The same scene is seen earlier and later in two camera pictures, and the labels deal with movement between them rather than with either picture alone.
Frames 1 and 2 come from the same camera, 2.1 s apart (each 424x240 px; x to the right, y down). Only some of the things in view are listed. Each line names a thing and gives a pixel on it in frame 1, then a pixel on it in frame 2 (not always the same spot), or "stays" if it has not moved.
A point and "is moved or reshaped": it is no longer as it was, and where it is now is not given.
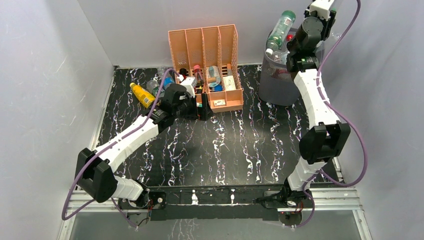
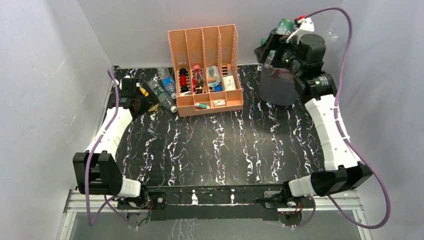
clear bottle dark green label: [153, 87] stays
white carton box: [229, 83] stays
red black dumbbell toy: [183, 71] stays
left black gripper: [202, 113] -> [150, 101]
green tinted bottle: [280, 29] is moved or reshaped
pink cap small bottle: [198, 82] stays
